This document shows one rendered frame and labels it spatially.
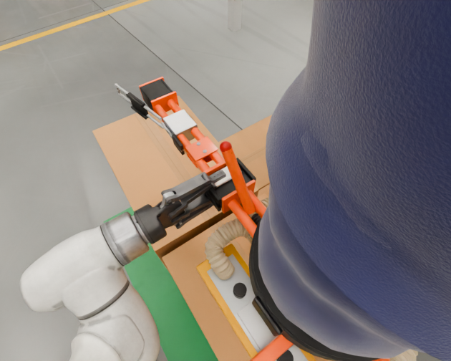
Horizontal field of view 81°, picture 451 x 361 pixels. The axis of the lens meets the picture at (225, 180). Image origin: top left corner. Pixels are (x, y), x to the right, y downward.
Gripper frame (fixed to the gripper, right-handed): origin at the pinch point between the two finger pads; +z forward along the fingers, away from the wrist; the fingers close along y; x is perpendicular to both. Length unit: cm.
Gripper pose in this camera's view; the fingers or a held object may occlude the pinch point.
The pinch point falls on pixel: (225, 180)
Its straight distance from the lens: 58.7
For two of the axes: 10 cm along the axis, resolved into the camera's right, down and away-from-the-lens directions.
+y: 0.0, 5.5, 8.4
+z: 8.2, -4.7, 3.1
